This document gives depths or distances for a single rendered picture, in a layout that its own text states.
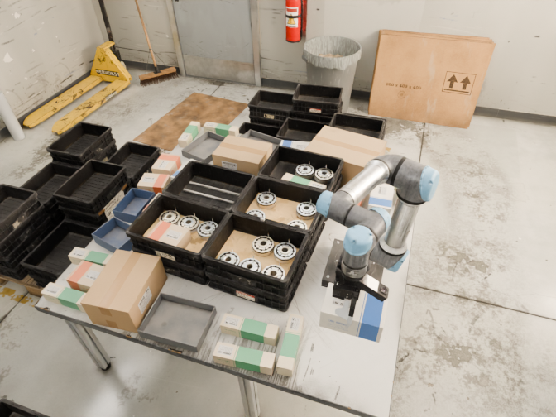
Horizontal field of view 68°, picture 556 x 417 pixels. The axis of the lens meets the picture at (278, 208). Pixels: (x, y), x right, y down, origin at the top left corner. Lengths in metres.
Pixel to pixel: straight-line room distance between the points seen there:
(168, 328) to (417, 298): 1.66
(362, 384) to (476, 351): 1.19
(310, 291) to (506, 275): 1.68
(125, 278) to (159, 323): 0.25
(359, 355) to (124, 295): 1.00
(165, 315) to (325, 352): 0.72
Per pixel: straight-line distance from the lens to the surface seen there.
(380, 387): 1.75
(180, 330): 1.88
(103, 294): 1.89
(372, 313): 1.38
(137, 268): 1.93
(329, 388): 1.72
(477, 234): 3.42
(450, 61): 4.45
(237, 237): 1.98
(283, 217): 2.07
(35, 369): 2.91
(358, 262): 1.17
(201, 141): 2.88
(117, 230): 2.37
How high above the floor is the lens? 2.27
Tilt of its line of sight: 43 degrees down
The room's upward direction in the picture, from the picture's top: 2 degrees counter-clockwise
